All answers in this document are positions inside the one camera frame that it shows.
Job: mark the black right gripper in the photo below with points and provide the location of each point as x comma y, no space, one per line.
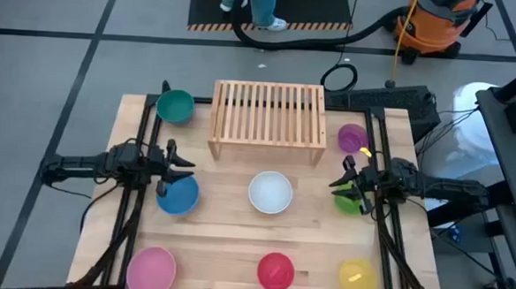
368,181

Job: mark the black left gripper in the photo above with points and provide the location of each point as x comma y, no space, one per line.
159,166

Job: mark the green translucent bowl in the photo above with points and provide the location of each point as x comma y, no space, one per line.
345,206

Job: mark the blue bowl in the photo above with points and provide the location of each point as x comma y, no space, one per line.
180,200

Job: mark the purple translucent bowl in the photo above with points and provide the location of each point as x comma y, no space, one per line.
351,138

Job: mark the teal bowl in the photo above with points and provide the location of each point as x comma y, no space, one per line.
175,107

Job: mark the white bowl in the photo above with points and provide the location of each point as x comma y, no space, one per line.
270,192

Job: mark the yellow translucent bowl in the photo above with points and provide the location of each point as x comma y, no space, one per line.
358,278

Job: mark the pink bowl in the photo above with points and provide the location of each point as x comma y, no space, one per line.
151,272

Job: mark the red translucent bowl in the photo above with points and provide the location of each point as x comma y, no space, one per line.
275,272

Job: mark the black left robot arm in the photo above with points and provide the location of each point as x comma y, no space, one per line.
84,164

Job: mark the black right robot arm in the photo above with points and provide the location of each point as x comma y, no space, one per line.
441,189

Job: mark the wooden slatted shelf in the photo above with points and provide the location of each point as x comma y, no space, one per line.
284,143

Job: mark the small blue object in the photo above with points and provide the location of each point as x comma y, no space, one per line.
455,234

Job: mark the white plastic bag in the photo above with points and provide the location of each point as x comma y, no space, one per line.
466,129

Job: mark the black hazard-striped floor mat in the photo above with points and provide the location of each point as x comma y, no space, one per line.
313,10

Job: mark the orange shop vacuum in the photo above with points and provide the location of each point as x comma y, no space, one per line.
432,25

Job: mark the person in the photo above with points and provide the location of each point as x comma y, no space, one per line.
263,3

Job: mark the black metal table frame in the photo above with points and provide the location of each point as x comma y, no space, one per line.
151,99

